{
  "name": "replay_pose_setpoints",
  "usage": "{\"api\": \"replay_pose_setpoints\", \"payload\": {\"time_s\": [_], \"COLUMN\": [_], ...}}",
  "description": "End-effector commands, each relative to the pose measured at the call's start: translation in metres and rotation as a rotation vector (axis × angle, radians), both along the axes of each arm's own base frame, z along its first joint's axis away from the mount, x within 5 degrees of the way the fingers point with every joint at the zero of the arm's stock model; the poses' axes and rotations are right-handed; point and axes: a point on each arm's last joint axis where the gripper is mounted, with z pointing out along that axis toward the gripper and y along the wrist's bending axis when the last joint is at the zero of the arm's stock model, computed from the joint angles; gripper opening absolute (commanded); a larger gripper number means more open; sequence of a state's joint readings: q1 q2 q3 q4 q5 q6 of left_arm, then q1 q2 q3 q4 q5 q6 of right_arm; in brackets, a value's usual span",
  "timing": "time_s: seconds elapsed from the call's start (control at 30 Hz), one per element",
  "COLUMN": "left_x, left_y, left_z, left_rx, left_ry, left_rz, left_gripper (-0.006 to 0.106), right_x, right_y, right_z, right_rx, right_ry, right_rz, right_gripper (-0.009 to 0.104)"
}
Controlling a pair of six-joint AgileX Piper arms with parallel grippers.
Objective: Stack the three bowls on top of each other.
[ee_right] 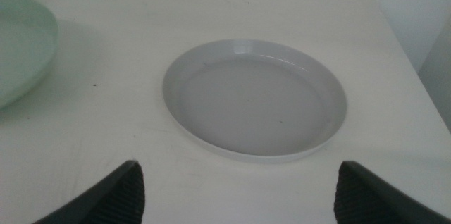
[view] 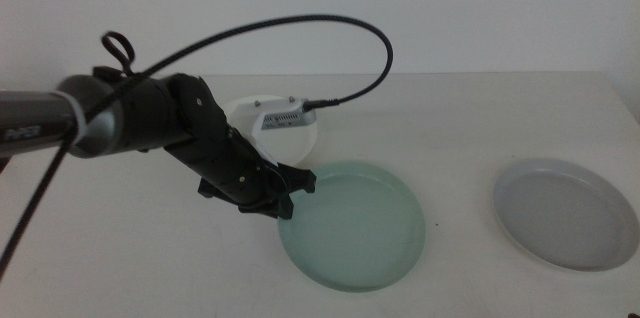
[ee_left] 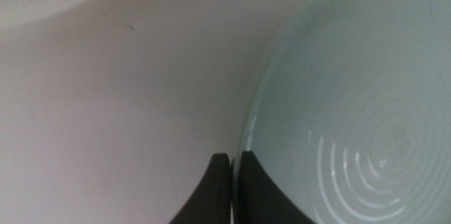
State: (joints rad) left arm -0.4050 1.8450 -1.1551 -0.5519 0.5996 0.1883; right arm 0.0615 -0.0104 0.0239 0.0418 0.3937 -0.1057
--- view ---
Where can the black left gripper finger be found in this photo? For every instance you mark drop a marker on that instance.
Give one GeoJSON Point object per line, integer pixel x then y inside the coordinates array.
{"type": "Point", "coordinates": [282, 208]}
{"type": "Point", "coordinates": [301, 181]}

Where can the white shallow bowl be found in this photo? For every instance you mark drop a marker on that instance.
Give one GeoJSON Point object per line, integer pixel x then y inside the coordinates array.
{"type": "Point", "coordinates": [297, 145]}

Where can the pale green shallow bowl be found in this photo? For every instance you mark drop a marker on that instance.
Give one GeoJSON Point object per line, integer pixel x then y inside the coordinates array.
{"type": "Point", "coordinates": [355, 233]}

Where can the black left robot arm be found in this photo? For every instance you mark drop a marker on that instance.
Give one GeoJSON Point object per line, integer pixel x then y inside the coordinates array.
{"type": "Point", "coordinates": [100, 118]}

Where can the grey shallow bowl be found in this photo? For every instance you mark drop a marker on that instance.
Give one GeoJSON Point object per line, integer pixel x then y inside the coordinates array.
{"type": "Point", "coordinates": [565, 215]}

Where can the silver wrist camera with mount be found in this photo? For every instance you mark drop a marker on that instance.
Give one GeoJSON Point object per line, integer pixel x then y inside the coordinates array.
{"type": "Point", "coordinates": [285, 119]}

